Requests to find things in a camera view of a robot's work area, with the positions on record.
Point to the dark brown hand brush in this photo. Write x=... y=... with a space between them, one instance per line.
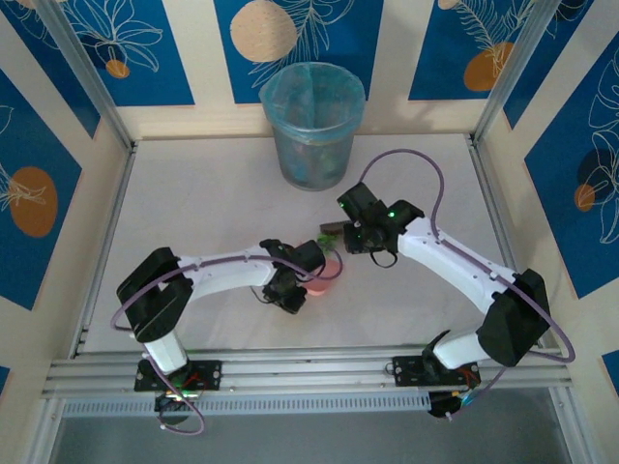
x=333 y=226

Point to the pink plastic dustpan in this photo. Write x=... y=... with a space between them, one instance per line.
x=324 y=282

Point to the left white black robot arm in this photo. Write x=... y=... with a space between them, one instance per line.
x=227 y=273

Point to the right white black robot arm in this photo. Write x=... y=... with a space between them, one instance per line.
x=450 y=261

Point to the trash bin with blue bag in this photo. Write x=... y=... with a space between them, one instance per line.
x=312 y=125

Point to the aluminium mounting rail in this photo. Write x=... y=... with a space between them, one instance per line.
x=309 y=369

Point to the aluminium table side rail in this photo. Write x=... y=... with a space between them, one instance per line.
x=488 y=193
x=113 y=217

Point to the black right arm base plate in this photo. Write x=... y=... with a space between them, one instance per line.
x=408 y=371

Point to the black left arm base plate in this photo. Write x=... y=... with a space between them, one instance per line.
x=208 y=374

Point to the aluminium frame post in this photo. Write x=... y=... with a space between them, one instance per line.
x=512 y=72
x=87 y=77

